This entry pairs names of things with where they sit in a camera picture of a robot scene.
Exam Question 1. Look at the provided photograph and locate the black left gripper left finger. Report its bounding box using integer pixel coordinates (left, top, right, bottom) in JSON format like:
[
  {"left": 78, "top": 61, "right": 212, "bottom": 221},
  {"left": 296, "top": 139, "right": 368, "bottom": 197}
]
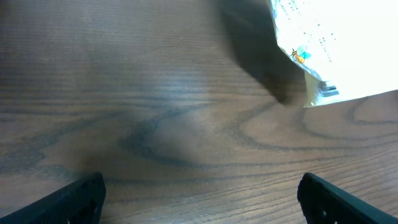
[{"left": 1, "top": 172, "right": 106, "bottom": 224}]

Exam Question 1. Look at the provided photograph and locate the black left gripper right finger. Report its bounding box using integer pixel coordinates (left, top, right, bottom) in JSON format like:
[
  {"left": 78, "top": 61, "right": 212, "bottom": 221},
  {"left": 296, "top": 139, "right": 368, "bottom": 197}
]
[{"left": 297, "top": 172, "right": 397, "bottom": 224}]

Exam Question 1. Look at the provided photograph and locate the yellow snack bag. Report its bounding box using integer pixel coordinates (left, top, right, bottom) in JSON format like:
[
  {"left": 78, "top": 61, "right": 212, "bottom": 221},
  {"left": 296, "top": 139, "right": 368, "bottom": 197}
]
[{"left": 267, "top": 0, "right": 397, "bottom": 108}]

